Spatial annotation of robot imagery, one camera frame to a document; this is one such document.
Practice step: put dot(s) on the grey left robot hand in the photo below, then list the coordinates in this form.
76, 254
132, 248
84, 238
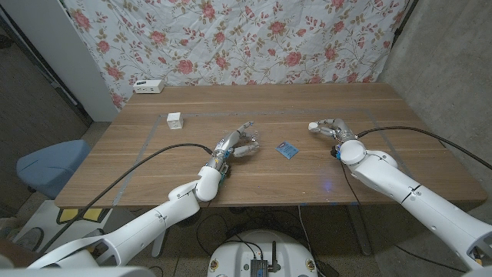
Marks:
228, 144

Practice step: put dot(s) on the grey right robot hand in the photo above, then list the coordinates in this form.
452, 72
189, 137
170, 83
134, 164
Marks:
336, 129

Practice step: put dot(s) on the clear plastic medicine bottle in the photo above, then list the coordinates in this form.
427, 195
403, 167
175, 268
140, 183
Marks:
253, 139

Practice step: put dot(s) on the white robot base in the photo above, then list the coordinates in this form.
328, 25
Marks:
238, 254

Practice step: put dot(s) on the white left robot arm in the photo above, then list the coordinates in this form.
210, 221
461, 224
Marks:
153, 219

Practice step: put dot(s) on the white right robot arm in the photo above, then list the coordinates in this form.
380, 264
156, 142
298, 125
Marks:
403, 196

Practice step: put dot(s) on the blue sugar packet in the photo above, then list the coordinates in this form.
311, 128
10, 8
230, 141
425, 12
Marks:
287, 150

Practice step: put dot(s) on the white cube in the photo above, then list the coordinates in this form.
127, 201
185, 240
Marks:
175, 121

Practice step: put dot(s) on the white power strip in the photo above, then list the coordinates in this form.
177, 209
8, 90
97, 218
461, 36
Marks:
148, 86

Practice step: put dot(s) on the grey table leg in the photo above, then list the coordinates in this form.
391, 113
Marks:
359, 231

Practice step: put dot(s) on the floral backdrop cloth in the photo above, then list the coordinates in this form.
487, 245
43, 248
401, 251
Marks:
230, 38

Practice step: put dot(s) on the black backdrop pole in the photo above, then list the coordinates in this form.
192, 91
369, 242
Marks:
401, 23

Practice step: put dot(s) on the white table leg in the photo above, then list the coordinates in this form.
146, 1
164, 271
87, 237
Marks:
157, 246

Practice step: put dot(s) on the black module with antenna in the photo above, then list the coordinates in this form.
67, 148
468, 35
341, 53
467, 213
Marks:
259, 267

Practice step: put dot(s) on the yellow and black floor marker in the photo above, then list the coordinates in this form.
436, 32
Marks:
69, 215

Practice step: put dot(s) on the blue padded stool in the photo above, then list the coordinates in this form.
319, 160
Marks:
50, 165

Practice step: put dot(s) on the tall white panel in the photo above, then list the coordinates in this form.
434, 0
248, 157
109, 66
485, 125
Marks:
65, 50

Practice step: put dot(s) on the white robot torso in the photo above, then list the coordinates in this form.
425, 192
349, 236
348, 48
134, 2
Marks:
77, 272

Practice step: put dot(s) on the white floor plate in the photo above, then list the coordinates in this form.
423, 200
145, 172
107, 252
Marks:
42, 215

